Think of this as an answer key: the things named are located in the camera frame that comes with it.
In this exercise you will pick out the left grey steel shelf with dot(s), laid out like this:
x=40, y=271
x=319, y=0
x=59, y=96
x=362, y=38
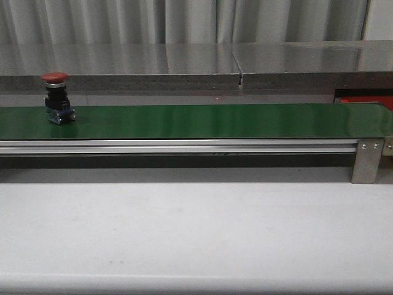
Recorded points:
x=120, y=68

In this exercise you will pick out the grey steel shelf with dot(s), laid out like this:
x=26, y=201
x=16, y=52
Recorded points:
x=120, y=68
x=314, y=67

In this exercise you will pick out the green conveyor belt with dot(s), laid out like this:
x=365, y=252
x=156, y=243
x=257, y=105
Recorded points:
x=348, y=120

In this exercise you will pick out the right grey steel shelf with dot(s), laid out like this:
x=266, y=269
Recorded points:
x=314, y=67

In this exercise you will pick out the red plastic bin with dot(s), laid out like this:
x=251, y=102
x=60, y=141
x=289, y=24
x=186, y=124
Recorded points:
x=376, y=95

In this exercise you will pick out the grey pleated curtain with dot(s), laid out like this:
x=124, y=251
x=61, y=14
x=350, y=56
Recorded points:
x=175, y=22

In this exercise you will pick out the steel conveyor support bracket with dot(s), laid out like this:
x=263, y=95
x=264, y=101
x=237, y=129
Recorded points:
x=368, y=155

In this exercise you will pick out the aluminium conveyor side rail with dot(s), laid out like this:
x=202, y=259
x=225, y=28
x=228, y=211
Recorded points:
x=226, y=146

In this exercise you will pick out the conveyor end bracket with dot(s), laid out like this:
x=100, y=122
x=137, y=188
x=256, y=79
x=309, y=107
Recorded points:
x=387, y=153

